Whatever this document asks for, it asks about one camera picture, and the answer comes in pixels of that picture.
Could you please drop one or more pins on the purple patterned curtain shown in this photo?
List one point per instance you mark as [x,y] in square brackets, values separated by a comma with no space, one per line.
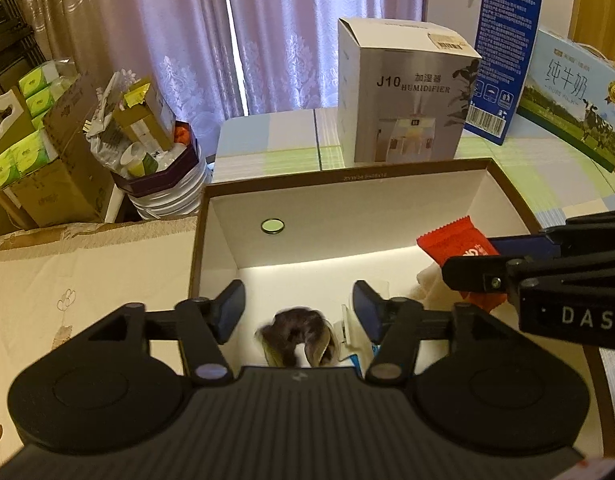
[312,10]
[137,20]

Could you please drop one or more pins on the white carved board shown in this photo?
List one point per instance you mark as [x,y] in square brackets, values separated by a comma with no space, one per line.
[5,120]

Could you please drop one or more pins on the checkered tablecloth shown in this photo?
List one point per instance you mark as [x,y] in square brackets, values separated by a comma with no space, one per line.
[277,145]

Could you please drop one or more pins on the white cloth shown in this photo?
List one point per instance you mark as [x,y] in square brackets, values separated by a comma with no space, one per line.
[430,285]

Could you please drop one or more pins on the stack of green tissue packs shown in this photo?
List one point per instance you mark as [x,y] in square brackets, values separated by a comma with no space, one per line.
[32,150]

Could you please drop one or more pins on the stack of white plates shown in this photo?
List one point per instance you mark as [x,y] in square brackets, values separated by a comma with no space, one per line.
[172,200]

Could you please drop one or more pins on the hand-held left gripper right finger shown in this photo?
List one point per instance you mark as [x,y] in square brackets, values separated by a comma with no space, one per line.
[365,307]

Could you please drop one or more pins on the white hair clip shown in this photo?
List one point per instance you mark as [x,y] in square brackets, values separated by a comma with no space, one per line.
[348,327]

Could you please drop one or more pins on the tall blue milk carton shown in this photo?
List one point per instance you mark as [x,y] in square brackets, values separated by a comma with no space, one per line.
[502,60]

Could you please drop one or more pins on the small yellow-green topped box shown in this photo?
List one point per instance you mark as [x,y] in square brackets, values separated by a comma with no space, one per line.
[142,115]

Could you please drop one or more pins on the red snack packet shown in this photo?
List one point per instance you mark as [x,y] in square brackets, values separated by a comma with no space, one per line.
[452,240]

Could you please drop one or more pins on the black metal rack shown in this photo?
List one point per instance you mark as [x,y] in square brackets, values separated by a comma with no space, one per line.
[12,35]

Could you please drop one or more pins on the white humidifier box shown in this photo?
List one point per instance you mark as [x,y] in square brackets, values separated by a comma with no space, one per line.
[397,105]

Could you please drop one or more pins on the wide milk carton with cow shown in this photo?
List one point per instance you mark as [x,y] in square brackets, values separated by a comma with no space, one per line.
[572,105]

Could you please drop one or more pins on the brown cardboard carton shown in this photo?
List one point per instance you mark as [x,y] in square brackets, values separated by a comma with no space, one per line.
[77,170]

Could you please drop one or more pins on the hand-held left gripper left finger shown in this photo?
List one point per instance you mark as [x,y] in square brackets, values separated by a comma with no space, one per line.
[230,310]

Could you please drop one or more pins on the dark hair scrunchie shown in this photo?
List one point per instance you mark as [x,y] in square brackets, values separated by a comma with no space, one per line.
[292,327]

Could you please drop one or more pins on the purple octagonal box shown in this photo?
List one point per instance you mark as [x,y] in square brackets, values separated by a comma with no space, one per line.
[162,170]

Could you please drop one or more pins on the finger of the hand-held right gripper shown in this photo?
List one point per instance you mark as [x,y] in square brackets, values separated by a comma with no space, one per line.
[522,246]
[480,272]

